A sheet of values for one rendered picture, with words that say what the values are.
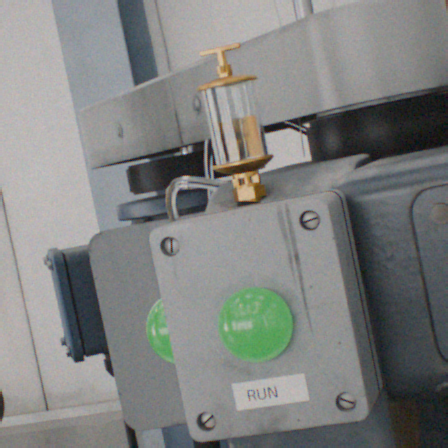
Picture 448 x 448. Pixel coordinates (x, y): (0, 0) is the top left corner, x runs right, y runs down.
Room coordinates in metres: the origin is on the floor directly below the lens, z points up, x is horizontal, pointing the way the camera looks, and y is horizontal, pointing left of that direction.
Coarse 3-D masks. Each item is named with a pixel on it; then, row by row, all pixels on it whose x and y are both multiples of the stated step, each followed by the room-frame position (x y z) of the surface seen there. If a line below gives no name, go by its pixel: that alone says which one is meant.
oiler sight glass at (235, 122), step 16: (208, 96) 0.56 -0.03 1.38; (224, 96) 0.56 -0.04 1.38; (240, 96) 0.56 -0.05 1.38; (256, 96) 0.57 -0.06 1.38; (208, 112) 0.56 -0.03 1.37; (224, 112) 0.56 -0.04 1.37; (240, 112) 0.56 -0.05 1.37; (256, 112) 0.56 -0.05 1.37; (224, 128) 0.56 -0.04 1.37; (240, 128) 0.56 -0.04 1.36; (256, 128) 0.56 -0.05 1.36; (224, 144) 0.56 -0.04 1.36; (240, 144) 0.56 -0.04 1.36; (256, 144) 0.56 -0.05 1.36; (224, 160) 0.56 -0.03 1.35
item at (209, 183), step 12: (288, 120) 0.88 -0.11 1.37; (204, 144) 0.83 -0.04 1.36; (204, 156) 0.83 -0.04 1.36; (204, 168) 0.83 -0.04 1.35; (180, 180) 0.65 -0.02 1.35; (192, 180) 0.64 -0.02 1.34; (204, 180) 0.64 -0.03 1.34; (216, 180) 0.64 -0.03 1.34; (168, 192) 0.66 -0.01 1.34; (168, 204) 0.67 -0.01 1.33
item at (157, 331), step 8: (160, 304) 0.51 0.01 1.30; (152, 312) 0.51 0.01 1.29; (160, 312) 0.51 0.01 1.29; (152, 320) 0.51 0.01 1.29; (160, 320) 0.51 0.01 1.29; (152, 328) 0.51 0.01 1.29; (160, 328) 0.51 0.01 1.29; (152, 336) 0.51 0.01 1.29; (160, 336) 0.51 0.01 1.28; (168, 336) 0.51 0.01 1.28; (152, 344) 0.51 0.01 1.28; (160, 344) 0.51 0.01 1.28; (168, 344) 0.51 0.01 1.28; (160, 352) 0.51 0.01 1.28; (168, 352) 0.51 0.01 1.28; (168, 360) 0.51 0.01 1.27
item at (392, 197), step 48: (288, 192) 0.56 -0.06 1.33; (384, 192) 0.52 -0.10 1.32; (432, 192) 0.51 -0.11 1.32; (384, 240) 0.52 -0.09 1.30; (432, 240) 0.51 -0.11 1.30; (384, 288) 0.52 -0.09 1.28; (432, 288) 0.51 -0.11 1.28; (384, 336) 0.52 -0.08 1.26; (432, 336) 0.52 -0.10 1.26; (384, 384) 0.52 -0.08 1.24; (432, 384) 0.52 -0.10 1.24; (288, 432) 0.53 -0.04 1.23; (336, 432) 0.52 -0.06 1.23; (384, 432) 0.52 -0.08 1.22; (432, 432) 0.72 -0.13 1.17
